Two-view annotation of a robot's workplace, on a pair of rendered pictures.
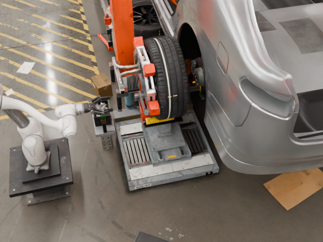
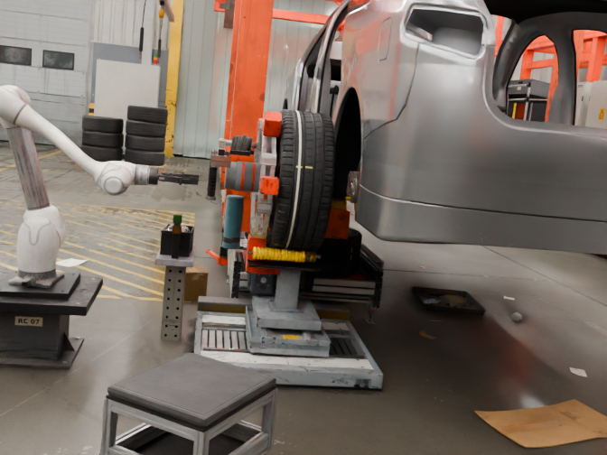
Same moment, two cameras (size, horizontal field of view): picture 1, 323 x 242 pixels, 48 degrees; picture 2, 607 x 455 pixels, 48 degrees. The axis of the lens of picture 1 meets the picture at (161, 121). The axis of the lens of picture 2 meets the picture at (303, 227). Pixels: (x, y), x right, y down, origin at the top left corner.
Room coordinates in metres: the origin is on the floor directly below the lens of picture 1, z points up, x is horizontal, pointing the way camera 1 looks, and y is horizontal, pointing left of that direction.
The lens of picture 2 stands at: (-0.91, -0.40, 1.14)
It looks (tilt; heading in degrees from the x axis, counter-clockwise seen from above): 9 degrees down; 6
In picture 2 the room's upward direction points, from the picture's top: 6 degrees clockwise
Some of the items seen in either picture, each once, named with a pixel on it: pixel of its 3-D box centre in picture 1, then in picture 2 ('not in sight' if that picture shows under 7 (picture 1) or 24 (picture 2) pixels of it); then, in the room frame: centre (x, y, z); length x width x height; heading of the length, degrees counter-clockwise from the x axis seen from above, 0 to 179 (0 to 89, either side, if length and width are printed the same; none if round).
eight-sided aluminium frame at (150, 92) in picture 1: (144, 81); (262, 178); (2.28, 0.14, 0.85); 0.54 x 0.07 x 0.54; 14
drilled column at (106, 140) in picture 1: (104, 131); (173, 296); (2.31, 0.54, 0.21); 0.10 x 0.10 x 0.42; 14
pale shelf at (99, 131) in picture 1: (102, 116); (176, 253); (2.28, 0.53, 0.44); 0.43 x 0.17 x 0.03; 14
